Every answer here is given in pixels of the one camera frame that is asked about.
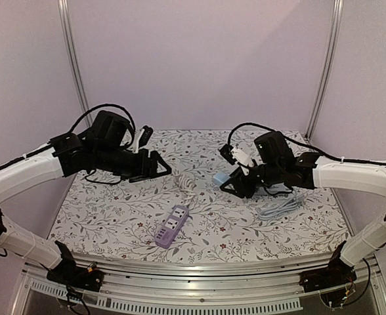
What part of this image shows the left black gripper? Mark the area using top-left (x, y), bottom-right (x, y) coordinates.
top-left (94, 144), bottom-right (173, 184)

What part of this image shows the light blue charger plug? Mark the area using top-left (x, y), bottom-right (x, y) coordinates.
top-left (212, 173), bottom-right (230, 186)

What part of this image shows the grey power strip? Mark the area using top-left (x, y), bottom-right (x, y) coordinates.
top-left (256, 185), bottom-right (292, 196)

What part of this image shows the purple power strip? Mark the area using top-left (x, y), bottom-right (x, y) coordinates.
top-left (154, 205), bottom-right (189, 249)

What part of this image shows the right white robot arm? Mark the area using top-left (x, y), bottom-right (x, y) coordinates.
top-left (220, 150), bottom-right (386, 286)

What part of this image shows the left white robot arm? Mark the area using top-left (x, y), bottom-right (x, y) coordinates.
top-left (0, 131), bottom-right (172, 285)

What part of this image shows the floral table mat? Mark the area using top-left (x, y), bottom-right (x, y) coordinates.
top-left (49, 129), bottom-right (350, 264)

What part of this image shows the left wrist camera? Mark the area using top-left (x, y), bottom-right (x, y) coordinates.
top-left (131, 125), bottom-right (154, 154)

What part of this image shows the white coiled cable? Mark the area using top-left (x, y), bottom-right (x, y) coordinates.
top-left (175, 173), bottom-right (196, 206)

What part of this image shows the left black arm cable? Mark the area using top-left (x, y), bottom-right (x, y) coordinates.
top-left (68, 103), bottom-right (137, 138)

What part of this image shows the grey power strip cable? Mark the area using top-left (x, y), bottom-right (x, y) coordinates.
top-left (257, 192), bottom-right (307, 221)

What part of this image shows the aluminium front rail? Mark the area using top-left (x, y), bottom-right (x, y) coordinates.
top-left (11, 252), bottom-right (386, 315)

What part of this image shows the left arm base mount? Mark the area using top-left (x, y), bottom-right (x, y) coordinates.
top-left (47, 241), bottom-right (105, 292)

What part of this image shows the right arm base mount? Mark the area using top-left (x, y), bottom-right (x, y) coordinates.
top-left (299, 241), bottom-right (357, 293)

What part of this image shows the right aluminium frame post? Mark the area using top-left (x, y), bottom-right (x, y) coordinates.
top-left (305, 0), bottom-right (344, 141)

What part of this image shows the aluminium frame post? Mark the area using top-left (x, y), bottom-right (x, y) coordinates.
top-left (58, 0), bottom-right (89, 113)
top-left (305, 0), bottom-right (344, 141)

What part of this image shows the left aluminium frame post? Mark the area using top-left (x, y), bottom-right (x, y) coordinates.
top-left (58, 0), bottom-right (89, 113)

